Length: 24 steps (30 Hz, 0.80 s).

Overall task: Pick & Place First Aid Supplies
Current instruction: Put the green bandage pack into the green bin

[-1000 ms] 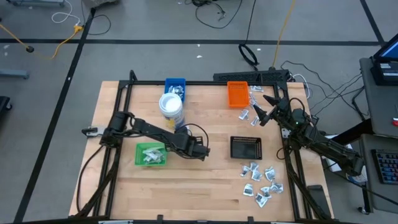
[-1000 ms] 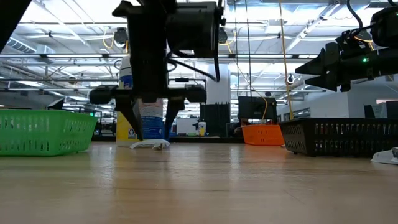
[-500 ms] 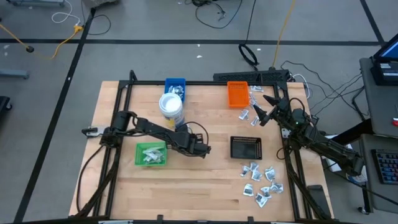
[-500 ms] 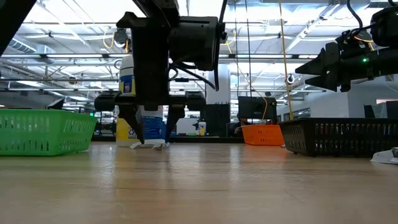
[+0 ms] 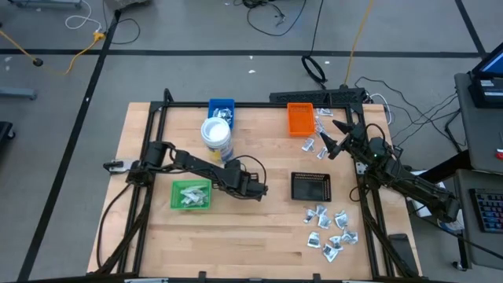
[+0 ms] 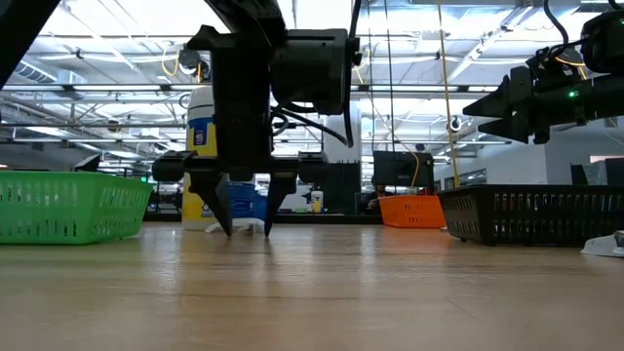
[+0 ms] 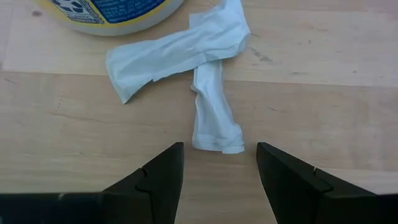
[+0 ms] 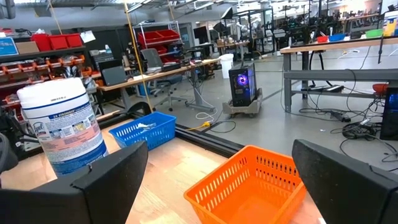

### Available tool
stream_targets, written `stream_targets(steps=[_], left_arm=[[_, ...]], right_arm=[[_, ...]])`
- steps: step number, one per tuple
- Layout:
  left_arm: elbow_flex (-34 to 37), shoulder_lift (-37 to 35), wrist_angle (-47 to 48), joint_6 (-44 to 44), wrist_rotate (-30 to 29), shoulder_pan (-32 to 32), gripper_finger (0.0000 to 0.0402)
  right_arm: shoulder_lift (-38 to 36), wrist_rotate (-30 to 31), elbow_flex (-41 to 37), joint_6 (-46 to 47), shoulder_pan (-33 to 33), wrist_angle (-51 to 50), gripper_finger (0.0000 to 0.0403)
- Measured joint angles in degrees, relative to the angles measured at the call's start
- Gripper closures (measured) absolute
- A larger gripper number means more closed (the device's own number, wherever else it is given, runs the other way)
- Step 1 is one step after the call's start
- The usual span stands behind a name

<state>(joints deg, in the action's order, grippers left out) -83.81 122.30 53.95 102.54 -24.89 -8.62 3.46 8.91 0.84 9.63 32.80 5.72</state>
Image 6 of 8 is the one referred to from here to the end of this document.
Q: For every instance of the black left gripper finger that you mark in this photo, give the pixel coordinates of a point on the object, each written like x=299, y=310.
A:
x=214, y=195
x=279, y=185

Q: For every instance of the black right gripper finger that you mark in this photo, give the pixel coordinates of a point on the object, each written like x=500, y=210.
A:
x=517, y=129
x=512, y=97

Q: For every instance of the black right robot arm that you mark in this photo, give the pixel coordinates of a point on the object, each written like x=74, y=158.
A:
x=607, y=41

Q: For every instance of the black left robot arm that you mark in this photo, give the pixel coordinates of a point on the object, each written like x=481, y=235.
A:
x=312, y=68

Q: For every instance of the whiteboard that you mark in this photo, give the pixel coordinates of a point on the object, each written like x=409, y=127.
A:
x=303, y=200

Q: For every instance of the blue plastic basket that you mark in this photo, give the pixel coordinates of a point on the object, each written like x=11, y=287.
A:
x=261, y=209

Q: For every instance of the small background wipes canister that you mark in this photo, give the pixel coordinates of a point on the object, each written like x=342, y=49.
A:
x=317, y=204

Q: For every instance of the Lysol wipes canister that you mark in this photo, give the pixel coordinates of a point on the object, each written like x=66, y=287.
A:
x=200, y=117

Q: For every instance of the white building column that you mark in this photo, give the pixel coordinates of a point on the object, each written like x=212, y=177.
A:
x=336, y=151

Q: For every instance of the black partition panel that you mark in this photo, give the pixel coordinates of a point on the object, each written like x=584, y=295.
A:
x=346, y=190

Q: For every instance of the long black perforated box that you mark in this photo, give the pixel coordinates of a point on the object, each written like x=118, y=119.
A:
x=341, y=219

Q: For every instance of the black plastic basket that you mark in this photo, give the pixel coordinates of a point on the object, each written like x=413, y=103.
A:
x=536, y=214

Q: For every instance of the person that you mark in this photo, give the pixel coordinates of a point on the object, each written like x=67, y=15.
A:
x=378, y=195

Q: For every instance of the black monitor on stand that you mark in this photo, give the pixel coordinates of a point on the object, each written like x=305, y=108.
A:
x=402, y=170

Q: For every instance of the tilted dark background monitor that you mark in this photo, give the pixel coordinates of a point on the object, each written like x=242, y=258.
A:
x=88, y=165

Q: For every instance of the orange plastic basket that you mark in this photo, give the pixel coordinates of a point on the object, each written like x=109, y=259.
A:
x=412, y=212

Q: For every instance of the green plastic basket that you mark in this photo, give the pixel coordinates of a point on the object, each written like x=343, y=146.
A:
x=63, y=209

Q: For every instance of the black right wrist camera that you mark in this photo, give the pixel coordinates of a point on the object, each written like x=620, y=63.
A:
x=556, y=70

